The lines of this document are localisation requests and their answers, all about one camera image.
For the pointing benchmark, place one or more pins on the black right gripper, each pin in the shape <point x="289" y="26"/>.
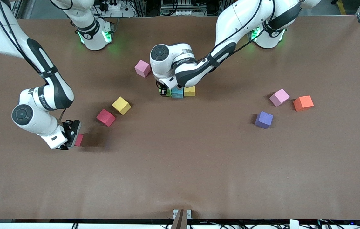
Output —
<point x="70" y="129"/>

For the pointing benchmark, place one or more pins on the green foam cube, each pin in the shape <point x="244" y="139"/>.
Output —
<point x="169" y="93"/>

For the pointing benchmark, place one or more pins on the cyan foam cube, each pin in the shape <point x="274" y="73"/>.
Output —
<point x="177" y="93"/>

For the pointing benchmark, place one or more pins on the red foam cube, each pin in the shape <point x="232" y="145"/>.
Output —
<point x="79" y="140"/>
<point x="105" y="117"/>

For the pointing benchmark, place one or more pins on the yellow foam cube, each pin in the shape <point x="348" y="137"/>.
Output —
<point x="121" y="105"/>
<point x="190" y="91"/>

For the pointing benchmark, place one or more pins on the purple foam cube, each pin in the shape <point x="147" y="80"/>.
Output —
<point x="264" y="120"/>

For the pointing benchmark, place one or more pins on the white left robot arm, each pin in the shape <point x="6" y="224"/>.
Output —
<point x="167" y="70"/>

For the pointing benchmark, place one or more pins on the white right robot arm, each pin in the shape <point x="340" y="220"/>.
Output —
<point x="40" y="122"/>

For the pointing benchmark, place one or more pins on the pink foam cube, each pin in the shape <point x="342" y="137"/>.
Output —
<point x="279" y="97"/>
<point x="142" y="68"/>

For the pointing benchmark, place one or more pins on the grey electronics box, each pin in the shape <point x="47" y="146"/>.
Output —
<point x="176" y="8"/>

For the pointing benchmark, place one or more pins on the white power strip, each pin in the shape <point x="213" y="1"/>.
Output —
<point x="116" y="8"/>

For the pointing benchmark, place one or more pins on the orange foam cube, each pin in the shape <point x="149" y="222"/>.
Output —
<point x="303" y="103"/>

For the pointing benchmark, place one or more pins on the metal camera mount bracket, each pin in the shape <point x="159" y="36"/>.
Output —
<point x="181" y="218"/>

